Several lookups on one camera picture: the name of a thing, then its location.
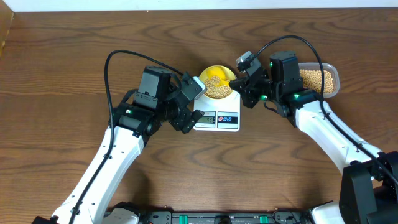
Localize yellow measuring scoop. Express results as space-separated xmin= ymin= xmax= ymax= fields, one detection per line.
xmin=206 ymin=66 xmax=231 ymax=87

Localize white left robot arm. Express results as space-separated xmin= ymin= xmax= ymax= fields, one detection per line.
xmin=34 ymin=66 xmax=206 ymax=224

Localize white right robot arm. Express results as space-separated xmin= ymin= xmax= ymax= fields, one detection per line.
xmin=229 ymin=51 xmax=397 ymax=223

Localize pale yellow bowl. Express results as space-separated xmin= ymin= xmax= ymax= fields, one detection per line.
xmin=199 ymin=65 xmax=236 ymax=84

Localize soybeans in bowl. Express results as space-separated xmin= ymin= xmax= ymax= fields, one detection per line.
xmin=205 ymin=75 xmax=232 ymax=99

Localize white digital kitchen scale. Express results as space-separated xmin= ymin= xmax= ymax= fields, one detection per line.
xmin=193 ymin=91 xmax=241 ymax=132

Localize clear plastic container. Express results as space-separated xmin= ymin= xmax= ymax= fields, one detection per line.
xmin=299 ymin=62 xmax=340 ymax=98

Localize soybeans in container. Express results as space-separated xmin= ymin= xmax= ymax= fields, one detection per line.
xmin=300 ymin=69 xmax=335 ymax=93

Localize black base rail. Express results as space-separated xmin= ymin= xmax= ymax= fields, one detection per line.
xmin=102 ymin=202 xmax=313 ymax=224

